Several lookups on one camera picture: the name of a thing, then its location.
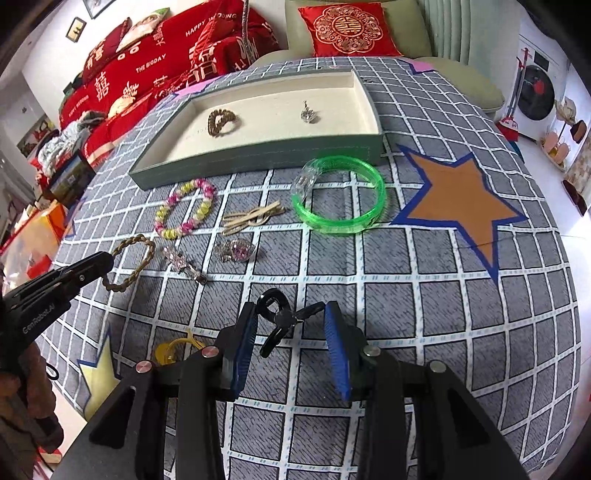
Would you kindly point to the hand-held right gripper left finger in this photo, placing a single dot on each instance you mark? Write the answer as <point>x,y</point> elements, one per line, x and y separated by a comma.
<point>244,341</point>

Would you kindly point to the grey clothes pile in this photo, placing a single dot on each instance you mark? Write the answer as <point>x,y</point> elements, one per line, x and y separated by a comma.
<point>64,143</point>

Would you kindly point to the wall poster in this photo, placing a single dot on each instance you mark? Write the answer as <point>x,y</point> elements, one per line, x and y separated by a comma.
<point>34,136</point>

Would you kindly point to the silver pendant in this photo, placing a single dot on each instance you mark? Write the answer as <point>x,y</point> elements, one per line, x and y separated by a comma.
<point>308,115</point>

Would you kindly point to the wooden display rack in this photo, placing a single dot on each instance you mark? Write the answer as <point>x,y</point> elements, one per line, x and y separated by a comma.
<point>570,134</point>

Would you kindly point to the black framed photo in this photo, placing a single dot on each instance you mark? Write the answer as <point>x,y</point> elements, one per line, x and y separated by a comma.
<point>100,7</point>

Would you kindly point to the red embroidered cushion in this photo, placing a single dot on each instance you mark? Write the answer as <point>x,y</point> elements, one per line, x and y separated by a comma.
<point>346,27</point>

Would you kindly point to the green transparent bangle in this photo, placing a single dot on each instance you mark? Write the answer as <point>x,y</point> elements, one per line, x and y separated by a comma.
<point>332,225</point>

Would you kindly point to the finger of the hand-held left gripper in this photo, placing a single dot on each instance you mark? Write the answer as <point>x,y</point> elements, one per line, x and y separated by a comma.
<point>87,270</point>

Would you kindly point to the silver cross hairpin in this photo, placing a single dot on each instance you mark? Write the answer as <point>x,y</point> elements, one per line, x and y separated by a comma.
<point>178,261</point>

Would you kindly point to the red mop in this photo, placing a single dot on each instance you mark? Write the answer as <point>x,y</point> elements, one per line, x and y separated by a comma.
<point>517,87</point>

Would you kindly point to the white washing machine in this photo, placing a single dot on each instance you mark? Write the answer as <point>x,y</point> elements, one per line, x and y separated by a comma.
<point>540,87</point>

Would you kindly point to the light green sofa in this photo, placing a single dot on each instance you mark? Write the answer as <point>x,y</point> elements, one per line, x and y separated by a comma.
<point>461,78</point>

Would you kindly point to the beige hairpin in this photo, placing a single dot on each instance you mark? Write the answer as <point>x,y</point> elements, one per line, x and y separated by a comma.
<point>251,217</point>

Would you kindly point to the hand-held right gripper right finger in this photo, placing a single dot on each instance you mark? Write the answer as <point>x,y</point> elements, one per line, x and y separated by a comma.
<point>337,350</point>

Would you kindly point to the white green printed pillow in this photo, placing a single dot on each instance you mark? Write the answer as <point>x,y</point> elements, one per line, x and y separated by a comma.
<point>138,30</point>

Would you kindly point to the grey-green jewelry tray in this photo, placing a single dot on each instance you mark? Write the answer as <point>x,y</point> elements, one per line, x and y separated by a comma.
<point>231,161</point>

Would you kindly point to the orange bag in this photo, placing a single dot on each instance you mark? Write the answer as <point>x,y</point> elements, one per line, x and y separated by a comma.
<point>37,235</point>

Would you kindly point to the small black picture frame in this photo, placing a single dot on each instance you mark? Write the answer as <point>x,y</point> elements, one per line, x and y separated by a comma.
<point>77,27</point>

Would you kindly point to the silver pink brooch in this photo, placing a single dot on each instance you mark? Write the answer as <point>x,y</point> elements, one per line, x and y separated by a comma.
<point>235,251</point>

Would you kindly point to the red printed blanket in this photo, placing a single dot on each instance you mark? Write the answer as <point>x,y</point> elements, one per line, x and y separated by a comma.
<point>138,60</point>

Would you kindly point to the black hair clip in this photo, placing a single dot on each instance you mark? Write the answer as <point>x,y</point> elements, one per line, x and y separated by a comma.
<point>279,323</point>

